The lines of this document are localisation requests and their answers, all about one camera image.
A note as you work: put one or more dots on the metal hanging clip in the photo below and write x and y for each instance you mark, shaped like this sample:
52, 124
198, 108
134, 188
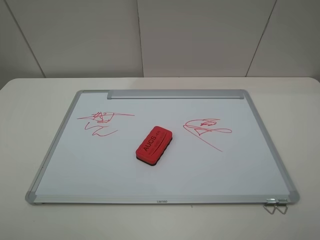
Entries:
282, 206
270, 205

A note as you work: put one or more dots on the grey aluminium pen tray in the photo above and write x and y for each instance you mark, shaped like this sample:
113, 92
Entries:
176, 94

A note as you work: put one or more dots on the white whiteboard with aluminium frame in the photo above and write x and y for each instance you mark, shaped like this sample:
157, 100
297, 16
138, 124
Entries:
220, 153

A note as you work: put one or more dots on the left metal hanging clip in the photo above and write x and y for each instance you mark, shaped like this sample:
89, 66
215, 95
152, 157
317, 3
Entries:
270, 205

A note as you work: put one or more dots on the right metal hanging clip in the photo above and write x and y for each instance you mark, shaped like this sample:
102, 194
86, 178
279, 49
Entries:
282, 206

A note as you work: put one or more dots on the red whiteboard eraser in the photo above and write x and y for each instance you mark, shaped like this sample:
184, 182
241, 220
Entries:
154, 145

